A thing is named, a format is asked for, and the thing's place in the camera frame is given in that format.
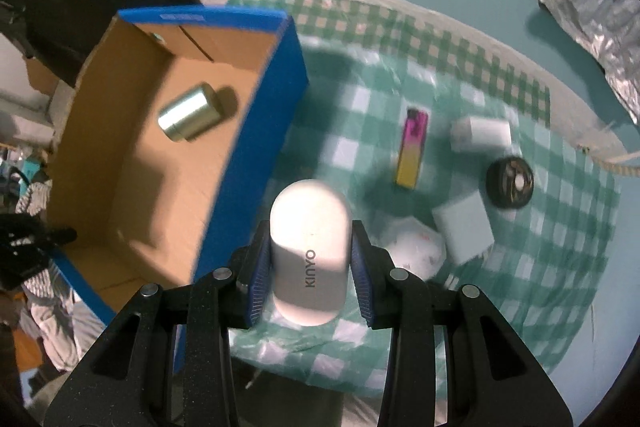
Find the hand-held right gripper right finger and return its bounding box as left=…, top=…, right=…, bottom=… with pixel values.
left=350, top=219, right=573, bottom=427

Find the white charger plug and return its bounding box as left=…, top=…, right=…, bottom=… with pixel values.
left=450, top=116, right=512, bottom=154

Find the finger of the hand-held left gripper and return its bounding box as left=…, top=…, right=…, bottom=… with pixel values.
left=0, top=213, right=78, bottom=293

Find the small-check green cloth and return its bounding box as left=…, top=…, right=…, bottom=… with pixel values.
left=225, top=0, right=551, bottom=128

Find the large-check green plastic tablecloth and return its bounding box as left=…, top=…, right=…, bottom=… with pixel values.
left=227, top=42, right=623, bottom=400

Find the black round disc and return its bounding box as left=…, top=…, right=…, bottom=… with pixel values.
left=486, top=155, right=535, bottom=209

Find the white tissue packet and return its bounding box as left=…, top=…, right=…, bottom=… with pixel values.
left=377, top=216, right=448, bottom=283

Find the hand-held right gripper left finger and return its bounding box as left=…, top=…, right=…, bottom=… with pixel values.
left=44, top=221, right=273, bottom=427

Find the white rope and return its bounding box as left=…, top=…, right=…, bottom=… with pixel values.
left=582, top=144, right=640, bottom=178

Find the purple and yellow lighter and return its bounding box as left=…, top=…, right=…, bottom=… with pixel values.
left=395, top=108, right=430, bottom=188

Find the crinkled silver foil sheet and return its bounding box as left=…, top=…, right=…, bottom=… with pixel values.
left=537, top=0, right=640, bottom=125

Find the white square box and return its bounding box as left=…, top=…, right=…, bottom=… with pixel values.
left=432, top=194, right=496, bottom=265

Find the silver metal tin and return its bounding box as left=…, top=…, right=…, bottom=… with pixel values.
left=157, top=83, right=223, bottom=142

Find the blue cardboard box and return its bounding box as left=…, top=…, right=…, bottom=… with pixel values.
left=25, top=7, right=308, bottom=328

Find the white capsule-shaped case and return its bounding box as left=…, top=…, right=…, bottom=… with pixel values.
left=269, top=179, right=353, bottom=327

